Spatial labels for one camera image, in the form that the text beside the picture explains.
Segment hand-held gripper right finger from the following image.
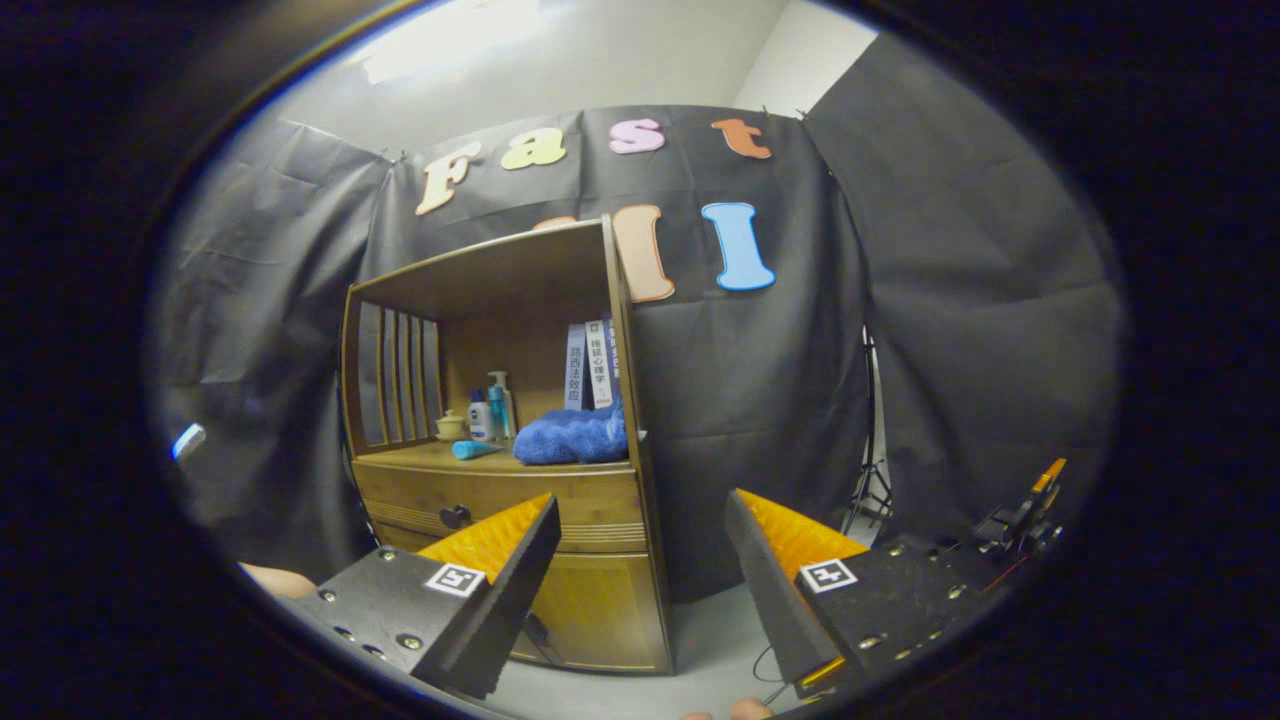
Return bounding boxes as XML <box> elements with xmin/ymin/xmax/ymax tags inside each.
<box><xmin>724</xmin><ymin>488</ymin><xmax>1001</xmax><ymax>698</ymax></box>

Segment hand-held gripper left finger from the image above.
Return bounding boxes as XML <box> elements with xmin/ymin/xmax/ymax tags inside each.
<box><xmin>296</xmin><ymin>493</ymin><xmax>565</xmax><ymax>701</ymax></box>

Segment wooden drawer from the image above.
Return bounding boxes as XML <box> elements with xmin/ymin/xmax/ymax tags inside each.
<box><xmin>352</xmin><ymin>460</ymin><xmax>649</xmax><ymax>554</ymax></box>

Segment wooden cabinet door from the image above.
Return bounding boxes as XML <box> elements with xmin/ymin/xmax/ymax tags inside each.
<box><xmin>520</xmin><ymin>550</ymin><xmax>669</xmax><ymax>671</ymax></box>

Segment wooden cabinet countertop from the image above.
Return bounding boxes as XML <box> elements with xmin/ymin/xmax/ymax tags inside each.
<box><xmin>352</xmin><ymin>440</ymin><xmax>636</xmax><ymax>476</ymax></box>

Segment wooden cabinet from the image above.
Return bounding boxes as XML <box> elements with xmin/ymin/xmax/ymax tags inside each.
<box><xmin>340</xmin><ymin>215</ymin><xmax>676</xmax><ymax>676</ymax></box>

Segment blue folded towel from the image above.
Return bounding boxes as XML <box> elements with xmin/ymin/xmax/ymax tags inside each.
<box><xmin>512</xmin><ymin>400</ymin><xmax>631</xmax><ymax>466</ymax></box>

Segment blue pump bottle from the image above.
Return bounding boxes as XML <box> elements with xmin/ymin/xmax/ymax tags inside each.
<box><xmin>487</xmin><ymin>371</ymin><xmax>515</xmax><ymax>441</ymax></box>

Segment black light stand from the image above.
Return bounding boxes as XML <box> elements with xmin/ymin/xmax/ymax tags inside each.
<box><xmin>843</xmin><ymin>330</ymin><xmax>896</xmax><ymax>536</ymax></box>

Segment white spine book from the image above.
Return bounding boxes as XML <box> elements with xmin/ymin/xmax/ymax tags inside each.
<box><xmin>585</xmin><ymin>320</ymin><xmax>614</xmax><ymax>409</ymax></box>

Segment black and orange gripper device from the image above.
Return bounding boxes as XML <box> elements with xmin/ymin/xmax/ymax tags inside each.
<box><xmin>960</xmin><ymin>458</ymin><xmax>1069</xmax><ymax>591</ymax></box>

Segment black backdrop cloth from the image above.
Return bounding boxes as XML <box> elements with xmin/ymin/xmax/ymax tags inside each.
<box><xmin>150</xmin><ymin>30</ymin><xmax>1121</xmax><ymax>601</ymax></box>

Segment black floor cable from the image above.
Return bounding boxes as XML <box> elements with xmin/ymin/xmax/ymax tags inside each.
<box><xmin>750</xmin><ymin>645</ymin><xmax>801</xmax><ymax>706</ymax></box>

